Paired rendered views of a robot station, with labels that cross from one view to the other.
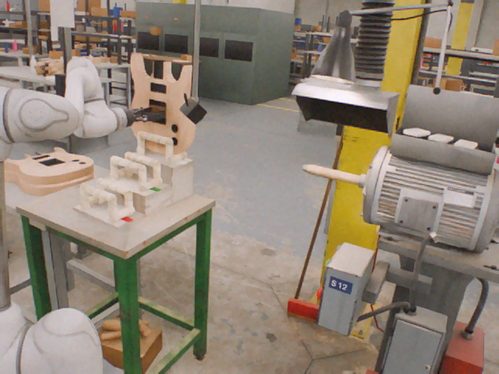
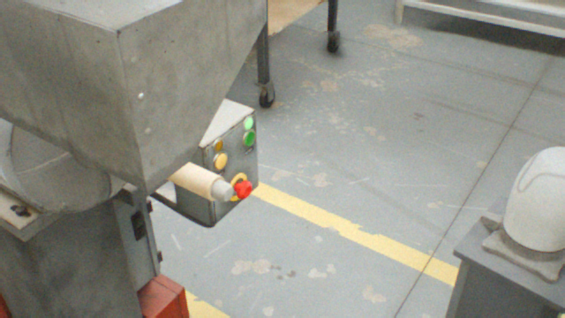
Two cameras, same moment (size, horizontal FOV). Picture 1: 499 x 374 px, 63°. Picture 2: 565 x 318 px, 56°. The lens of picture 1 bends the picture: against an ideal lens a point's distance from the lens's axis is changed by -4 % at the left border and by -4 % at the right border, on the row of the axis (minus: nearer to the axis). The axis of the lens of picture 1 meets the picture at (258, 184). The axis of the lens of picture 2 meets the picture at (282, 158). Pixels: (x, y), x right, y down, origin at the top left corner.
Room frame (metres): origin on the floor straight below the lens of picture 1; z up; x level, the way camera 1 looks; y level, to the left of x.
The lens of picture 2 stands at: (1.85, -0.01, 1.67)
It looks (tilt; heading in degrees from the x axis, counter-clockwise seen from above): 37 degrees down; 189
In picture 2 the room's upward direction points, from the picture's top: straight up
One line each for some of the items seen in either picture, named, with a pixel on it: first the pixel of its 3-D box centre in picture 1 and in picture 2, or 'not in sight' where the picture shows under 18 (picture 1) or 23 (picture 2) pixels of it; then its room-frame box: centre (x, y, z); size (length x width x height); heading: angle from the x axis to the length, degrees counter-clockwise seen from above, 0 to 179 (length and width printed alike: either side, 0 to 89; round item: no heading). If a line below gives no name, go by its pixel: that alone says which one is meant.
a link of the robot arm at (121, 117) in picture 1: (115, 119); not in sight; (1.58, 0.58, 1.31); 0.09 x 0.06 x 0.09; 61
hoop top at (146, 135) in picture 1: (154, 138); not in sight; (1.76, 0.47, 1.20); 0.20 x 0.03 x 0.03; 61
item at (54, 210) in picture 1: (123, 276); not in sight; (1.63, 0.59, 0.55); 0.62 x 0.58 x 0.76; 64
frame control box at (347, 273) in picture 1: (369, 299); (184, 167); (1.00, -0.35, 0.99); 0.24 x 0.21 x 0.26; 64
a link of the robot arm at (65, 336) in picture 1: (65, 350); (553, 194); (0.83, 0.47, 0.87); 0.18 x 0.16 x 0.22; 101
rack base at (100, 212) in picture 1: (108, 212); not in sight; (1.53, 0.60, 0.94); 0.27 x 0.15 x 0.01; 62
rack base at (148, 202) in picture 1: (136, 192); not in sight; (1.66, 0.53, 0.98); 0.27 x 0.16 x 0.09; 62
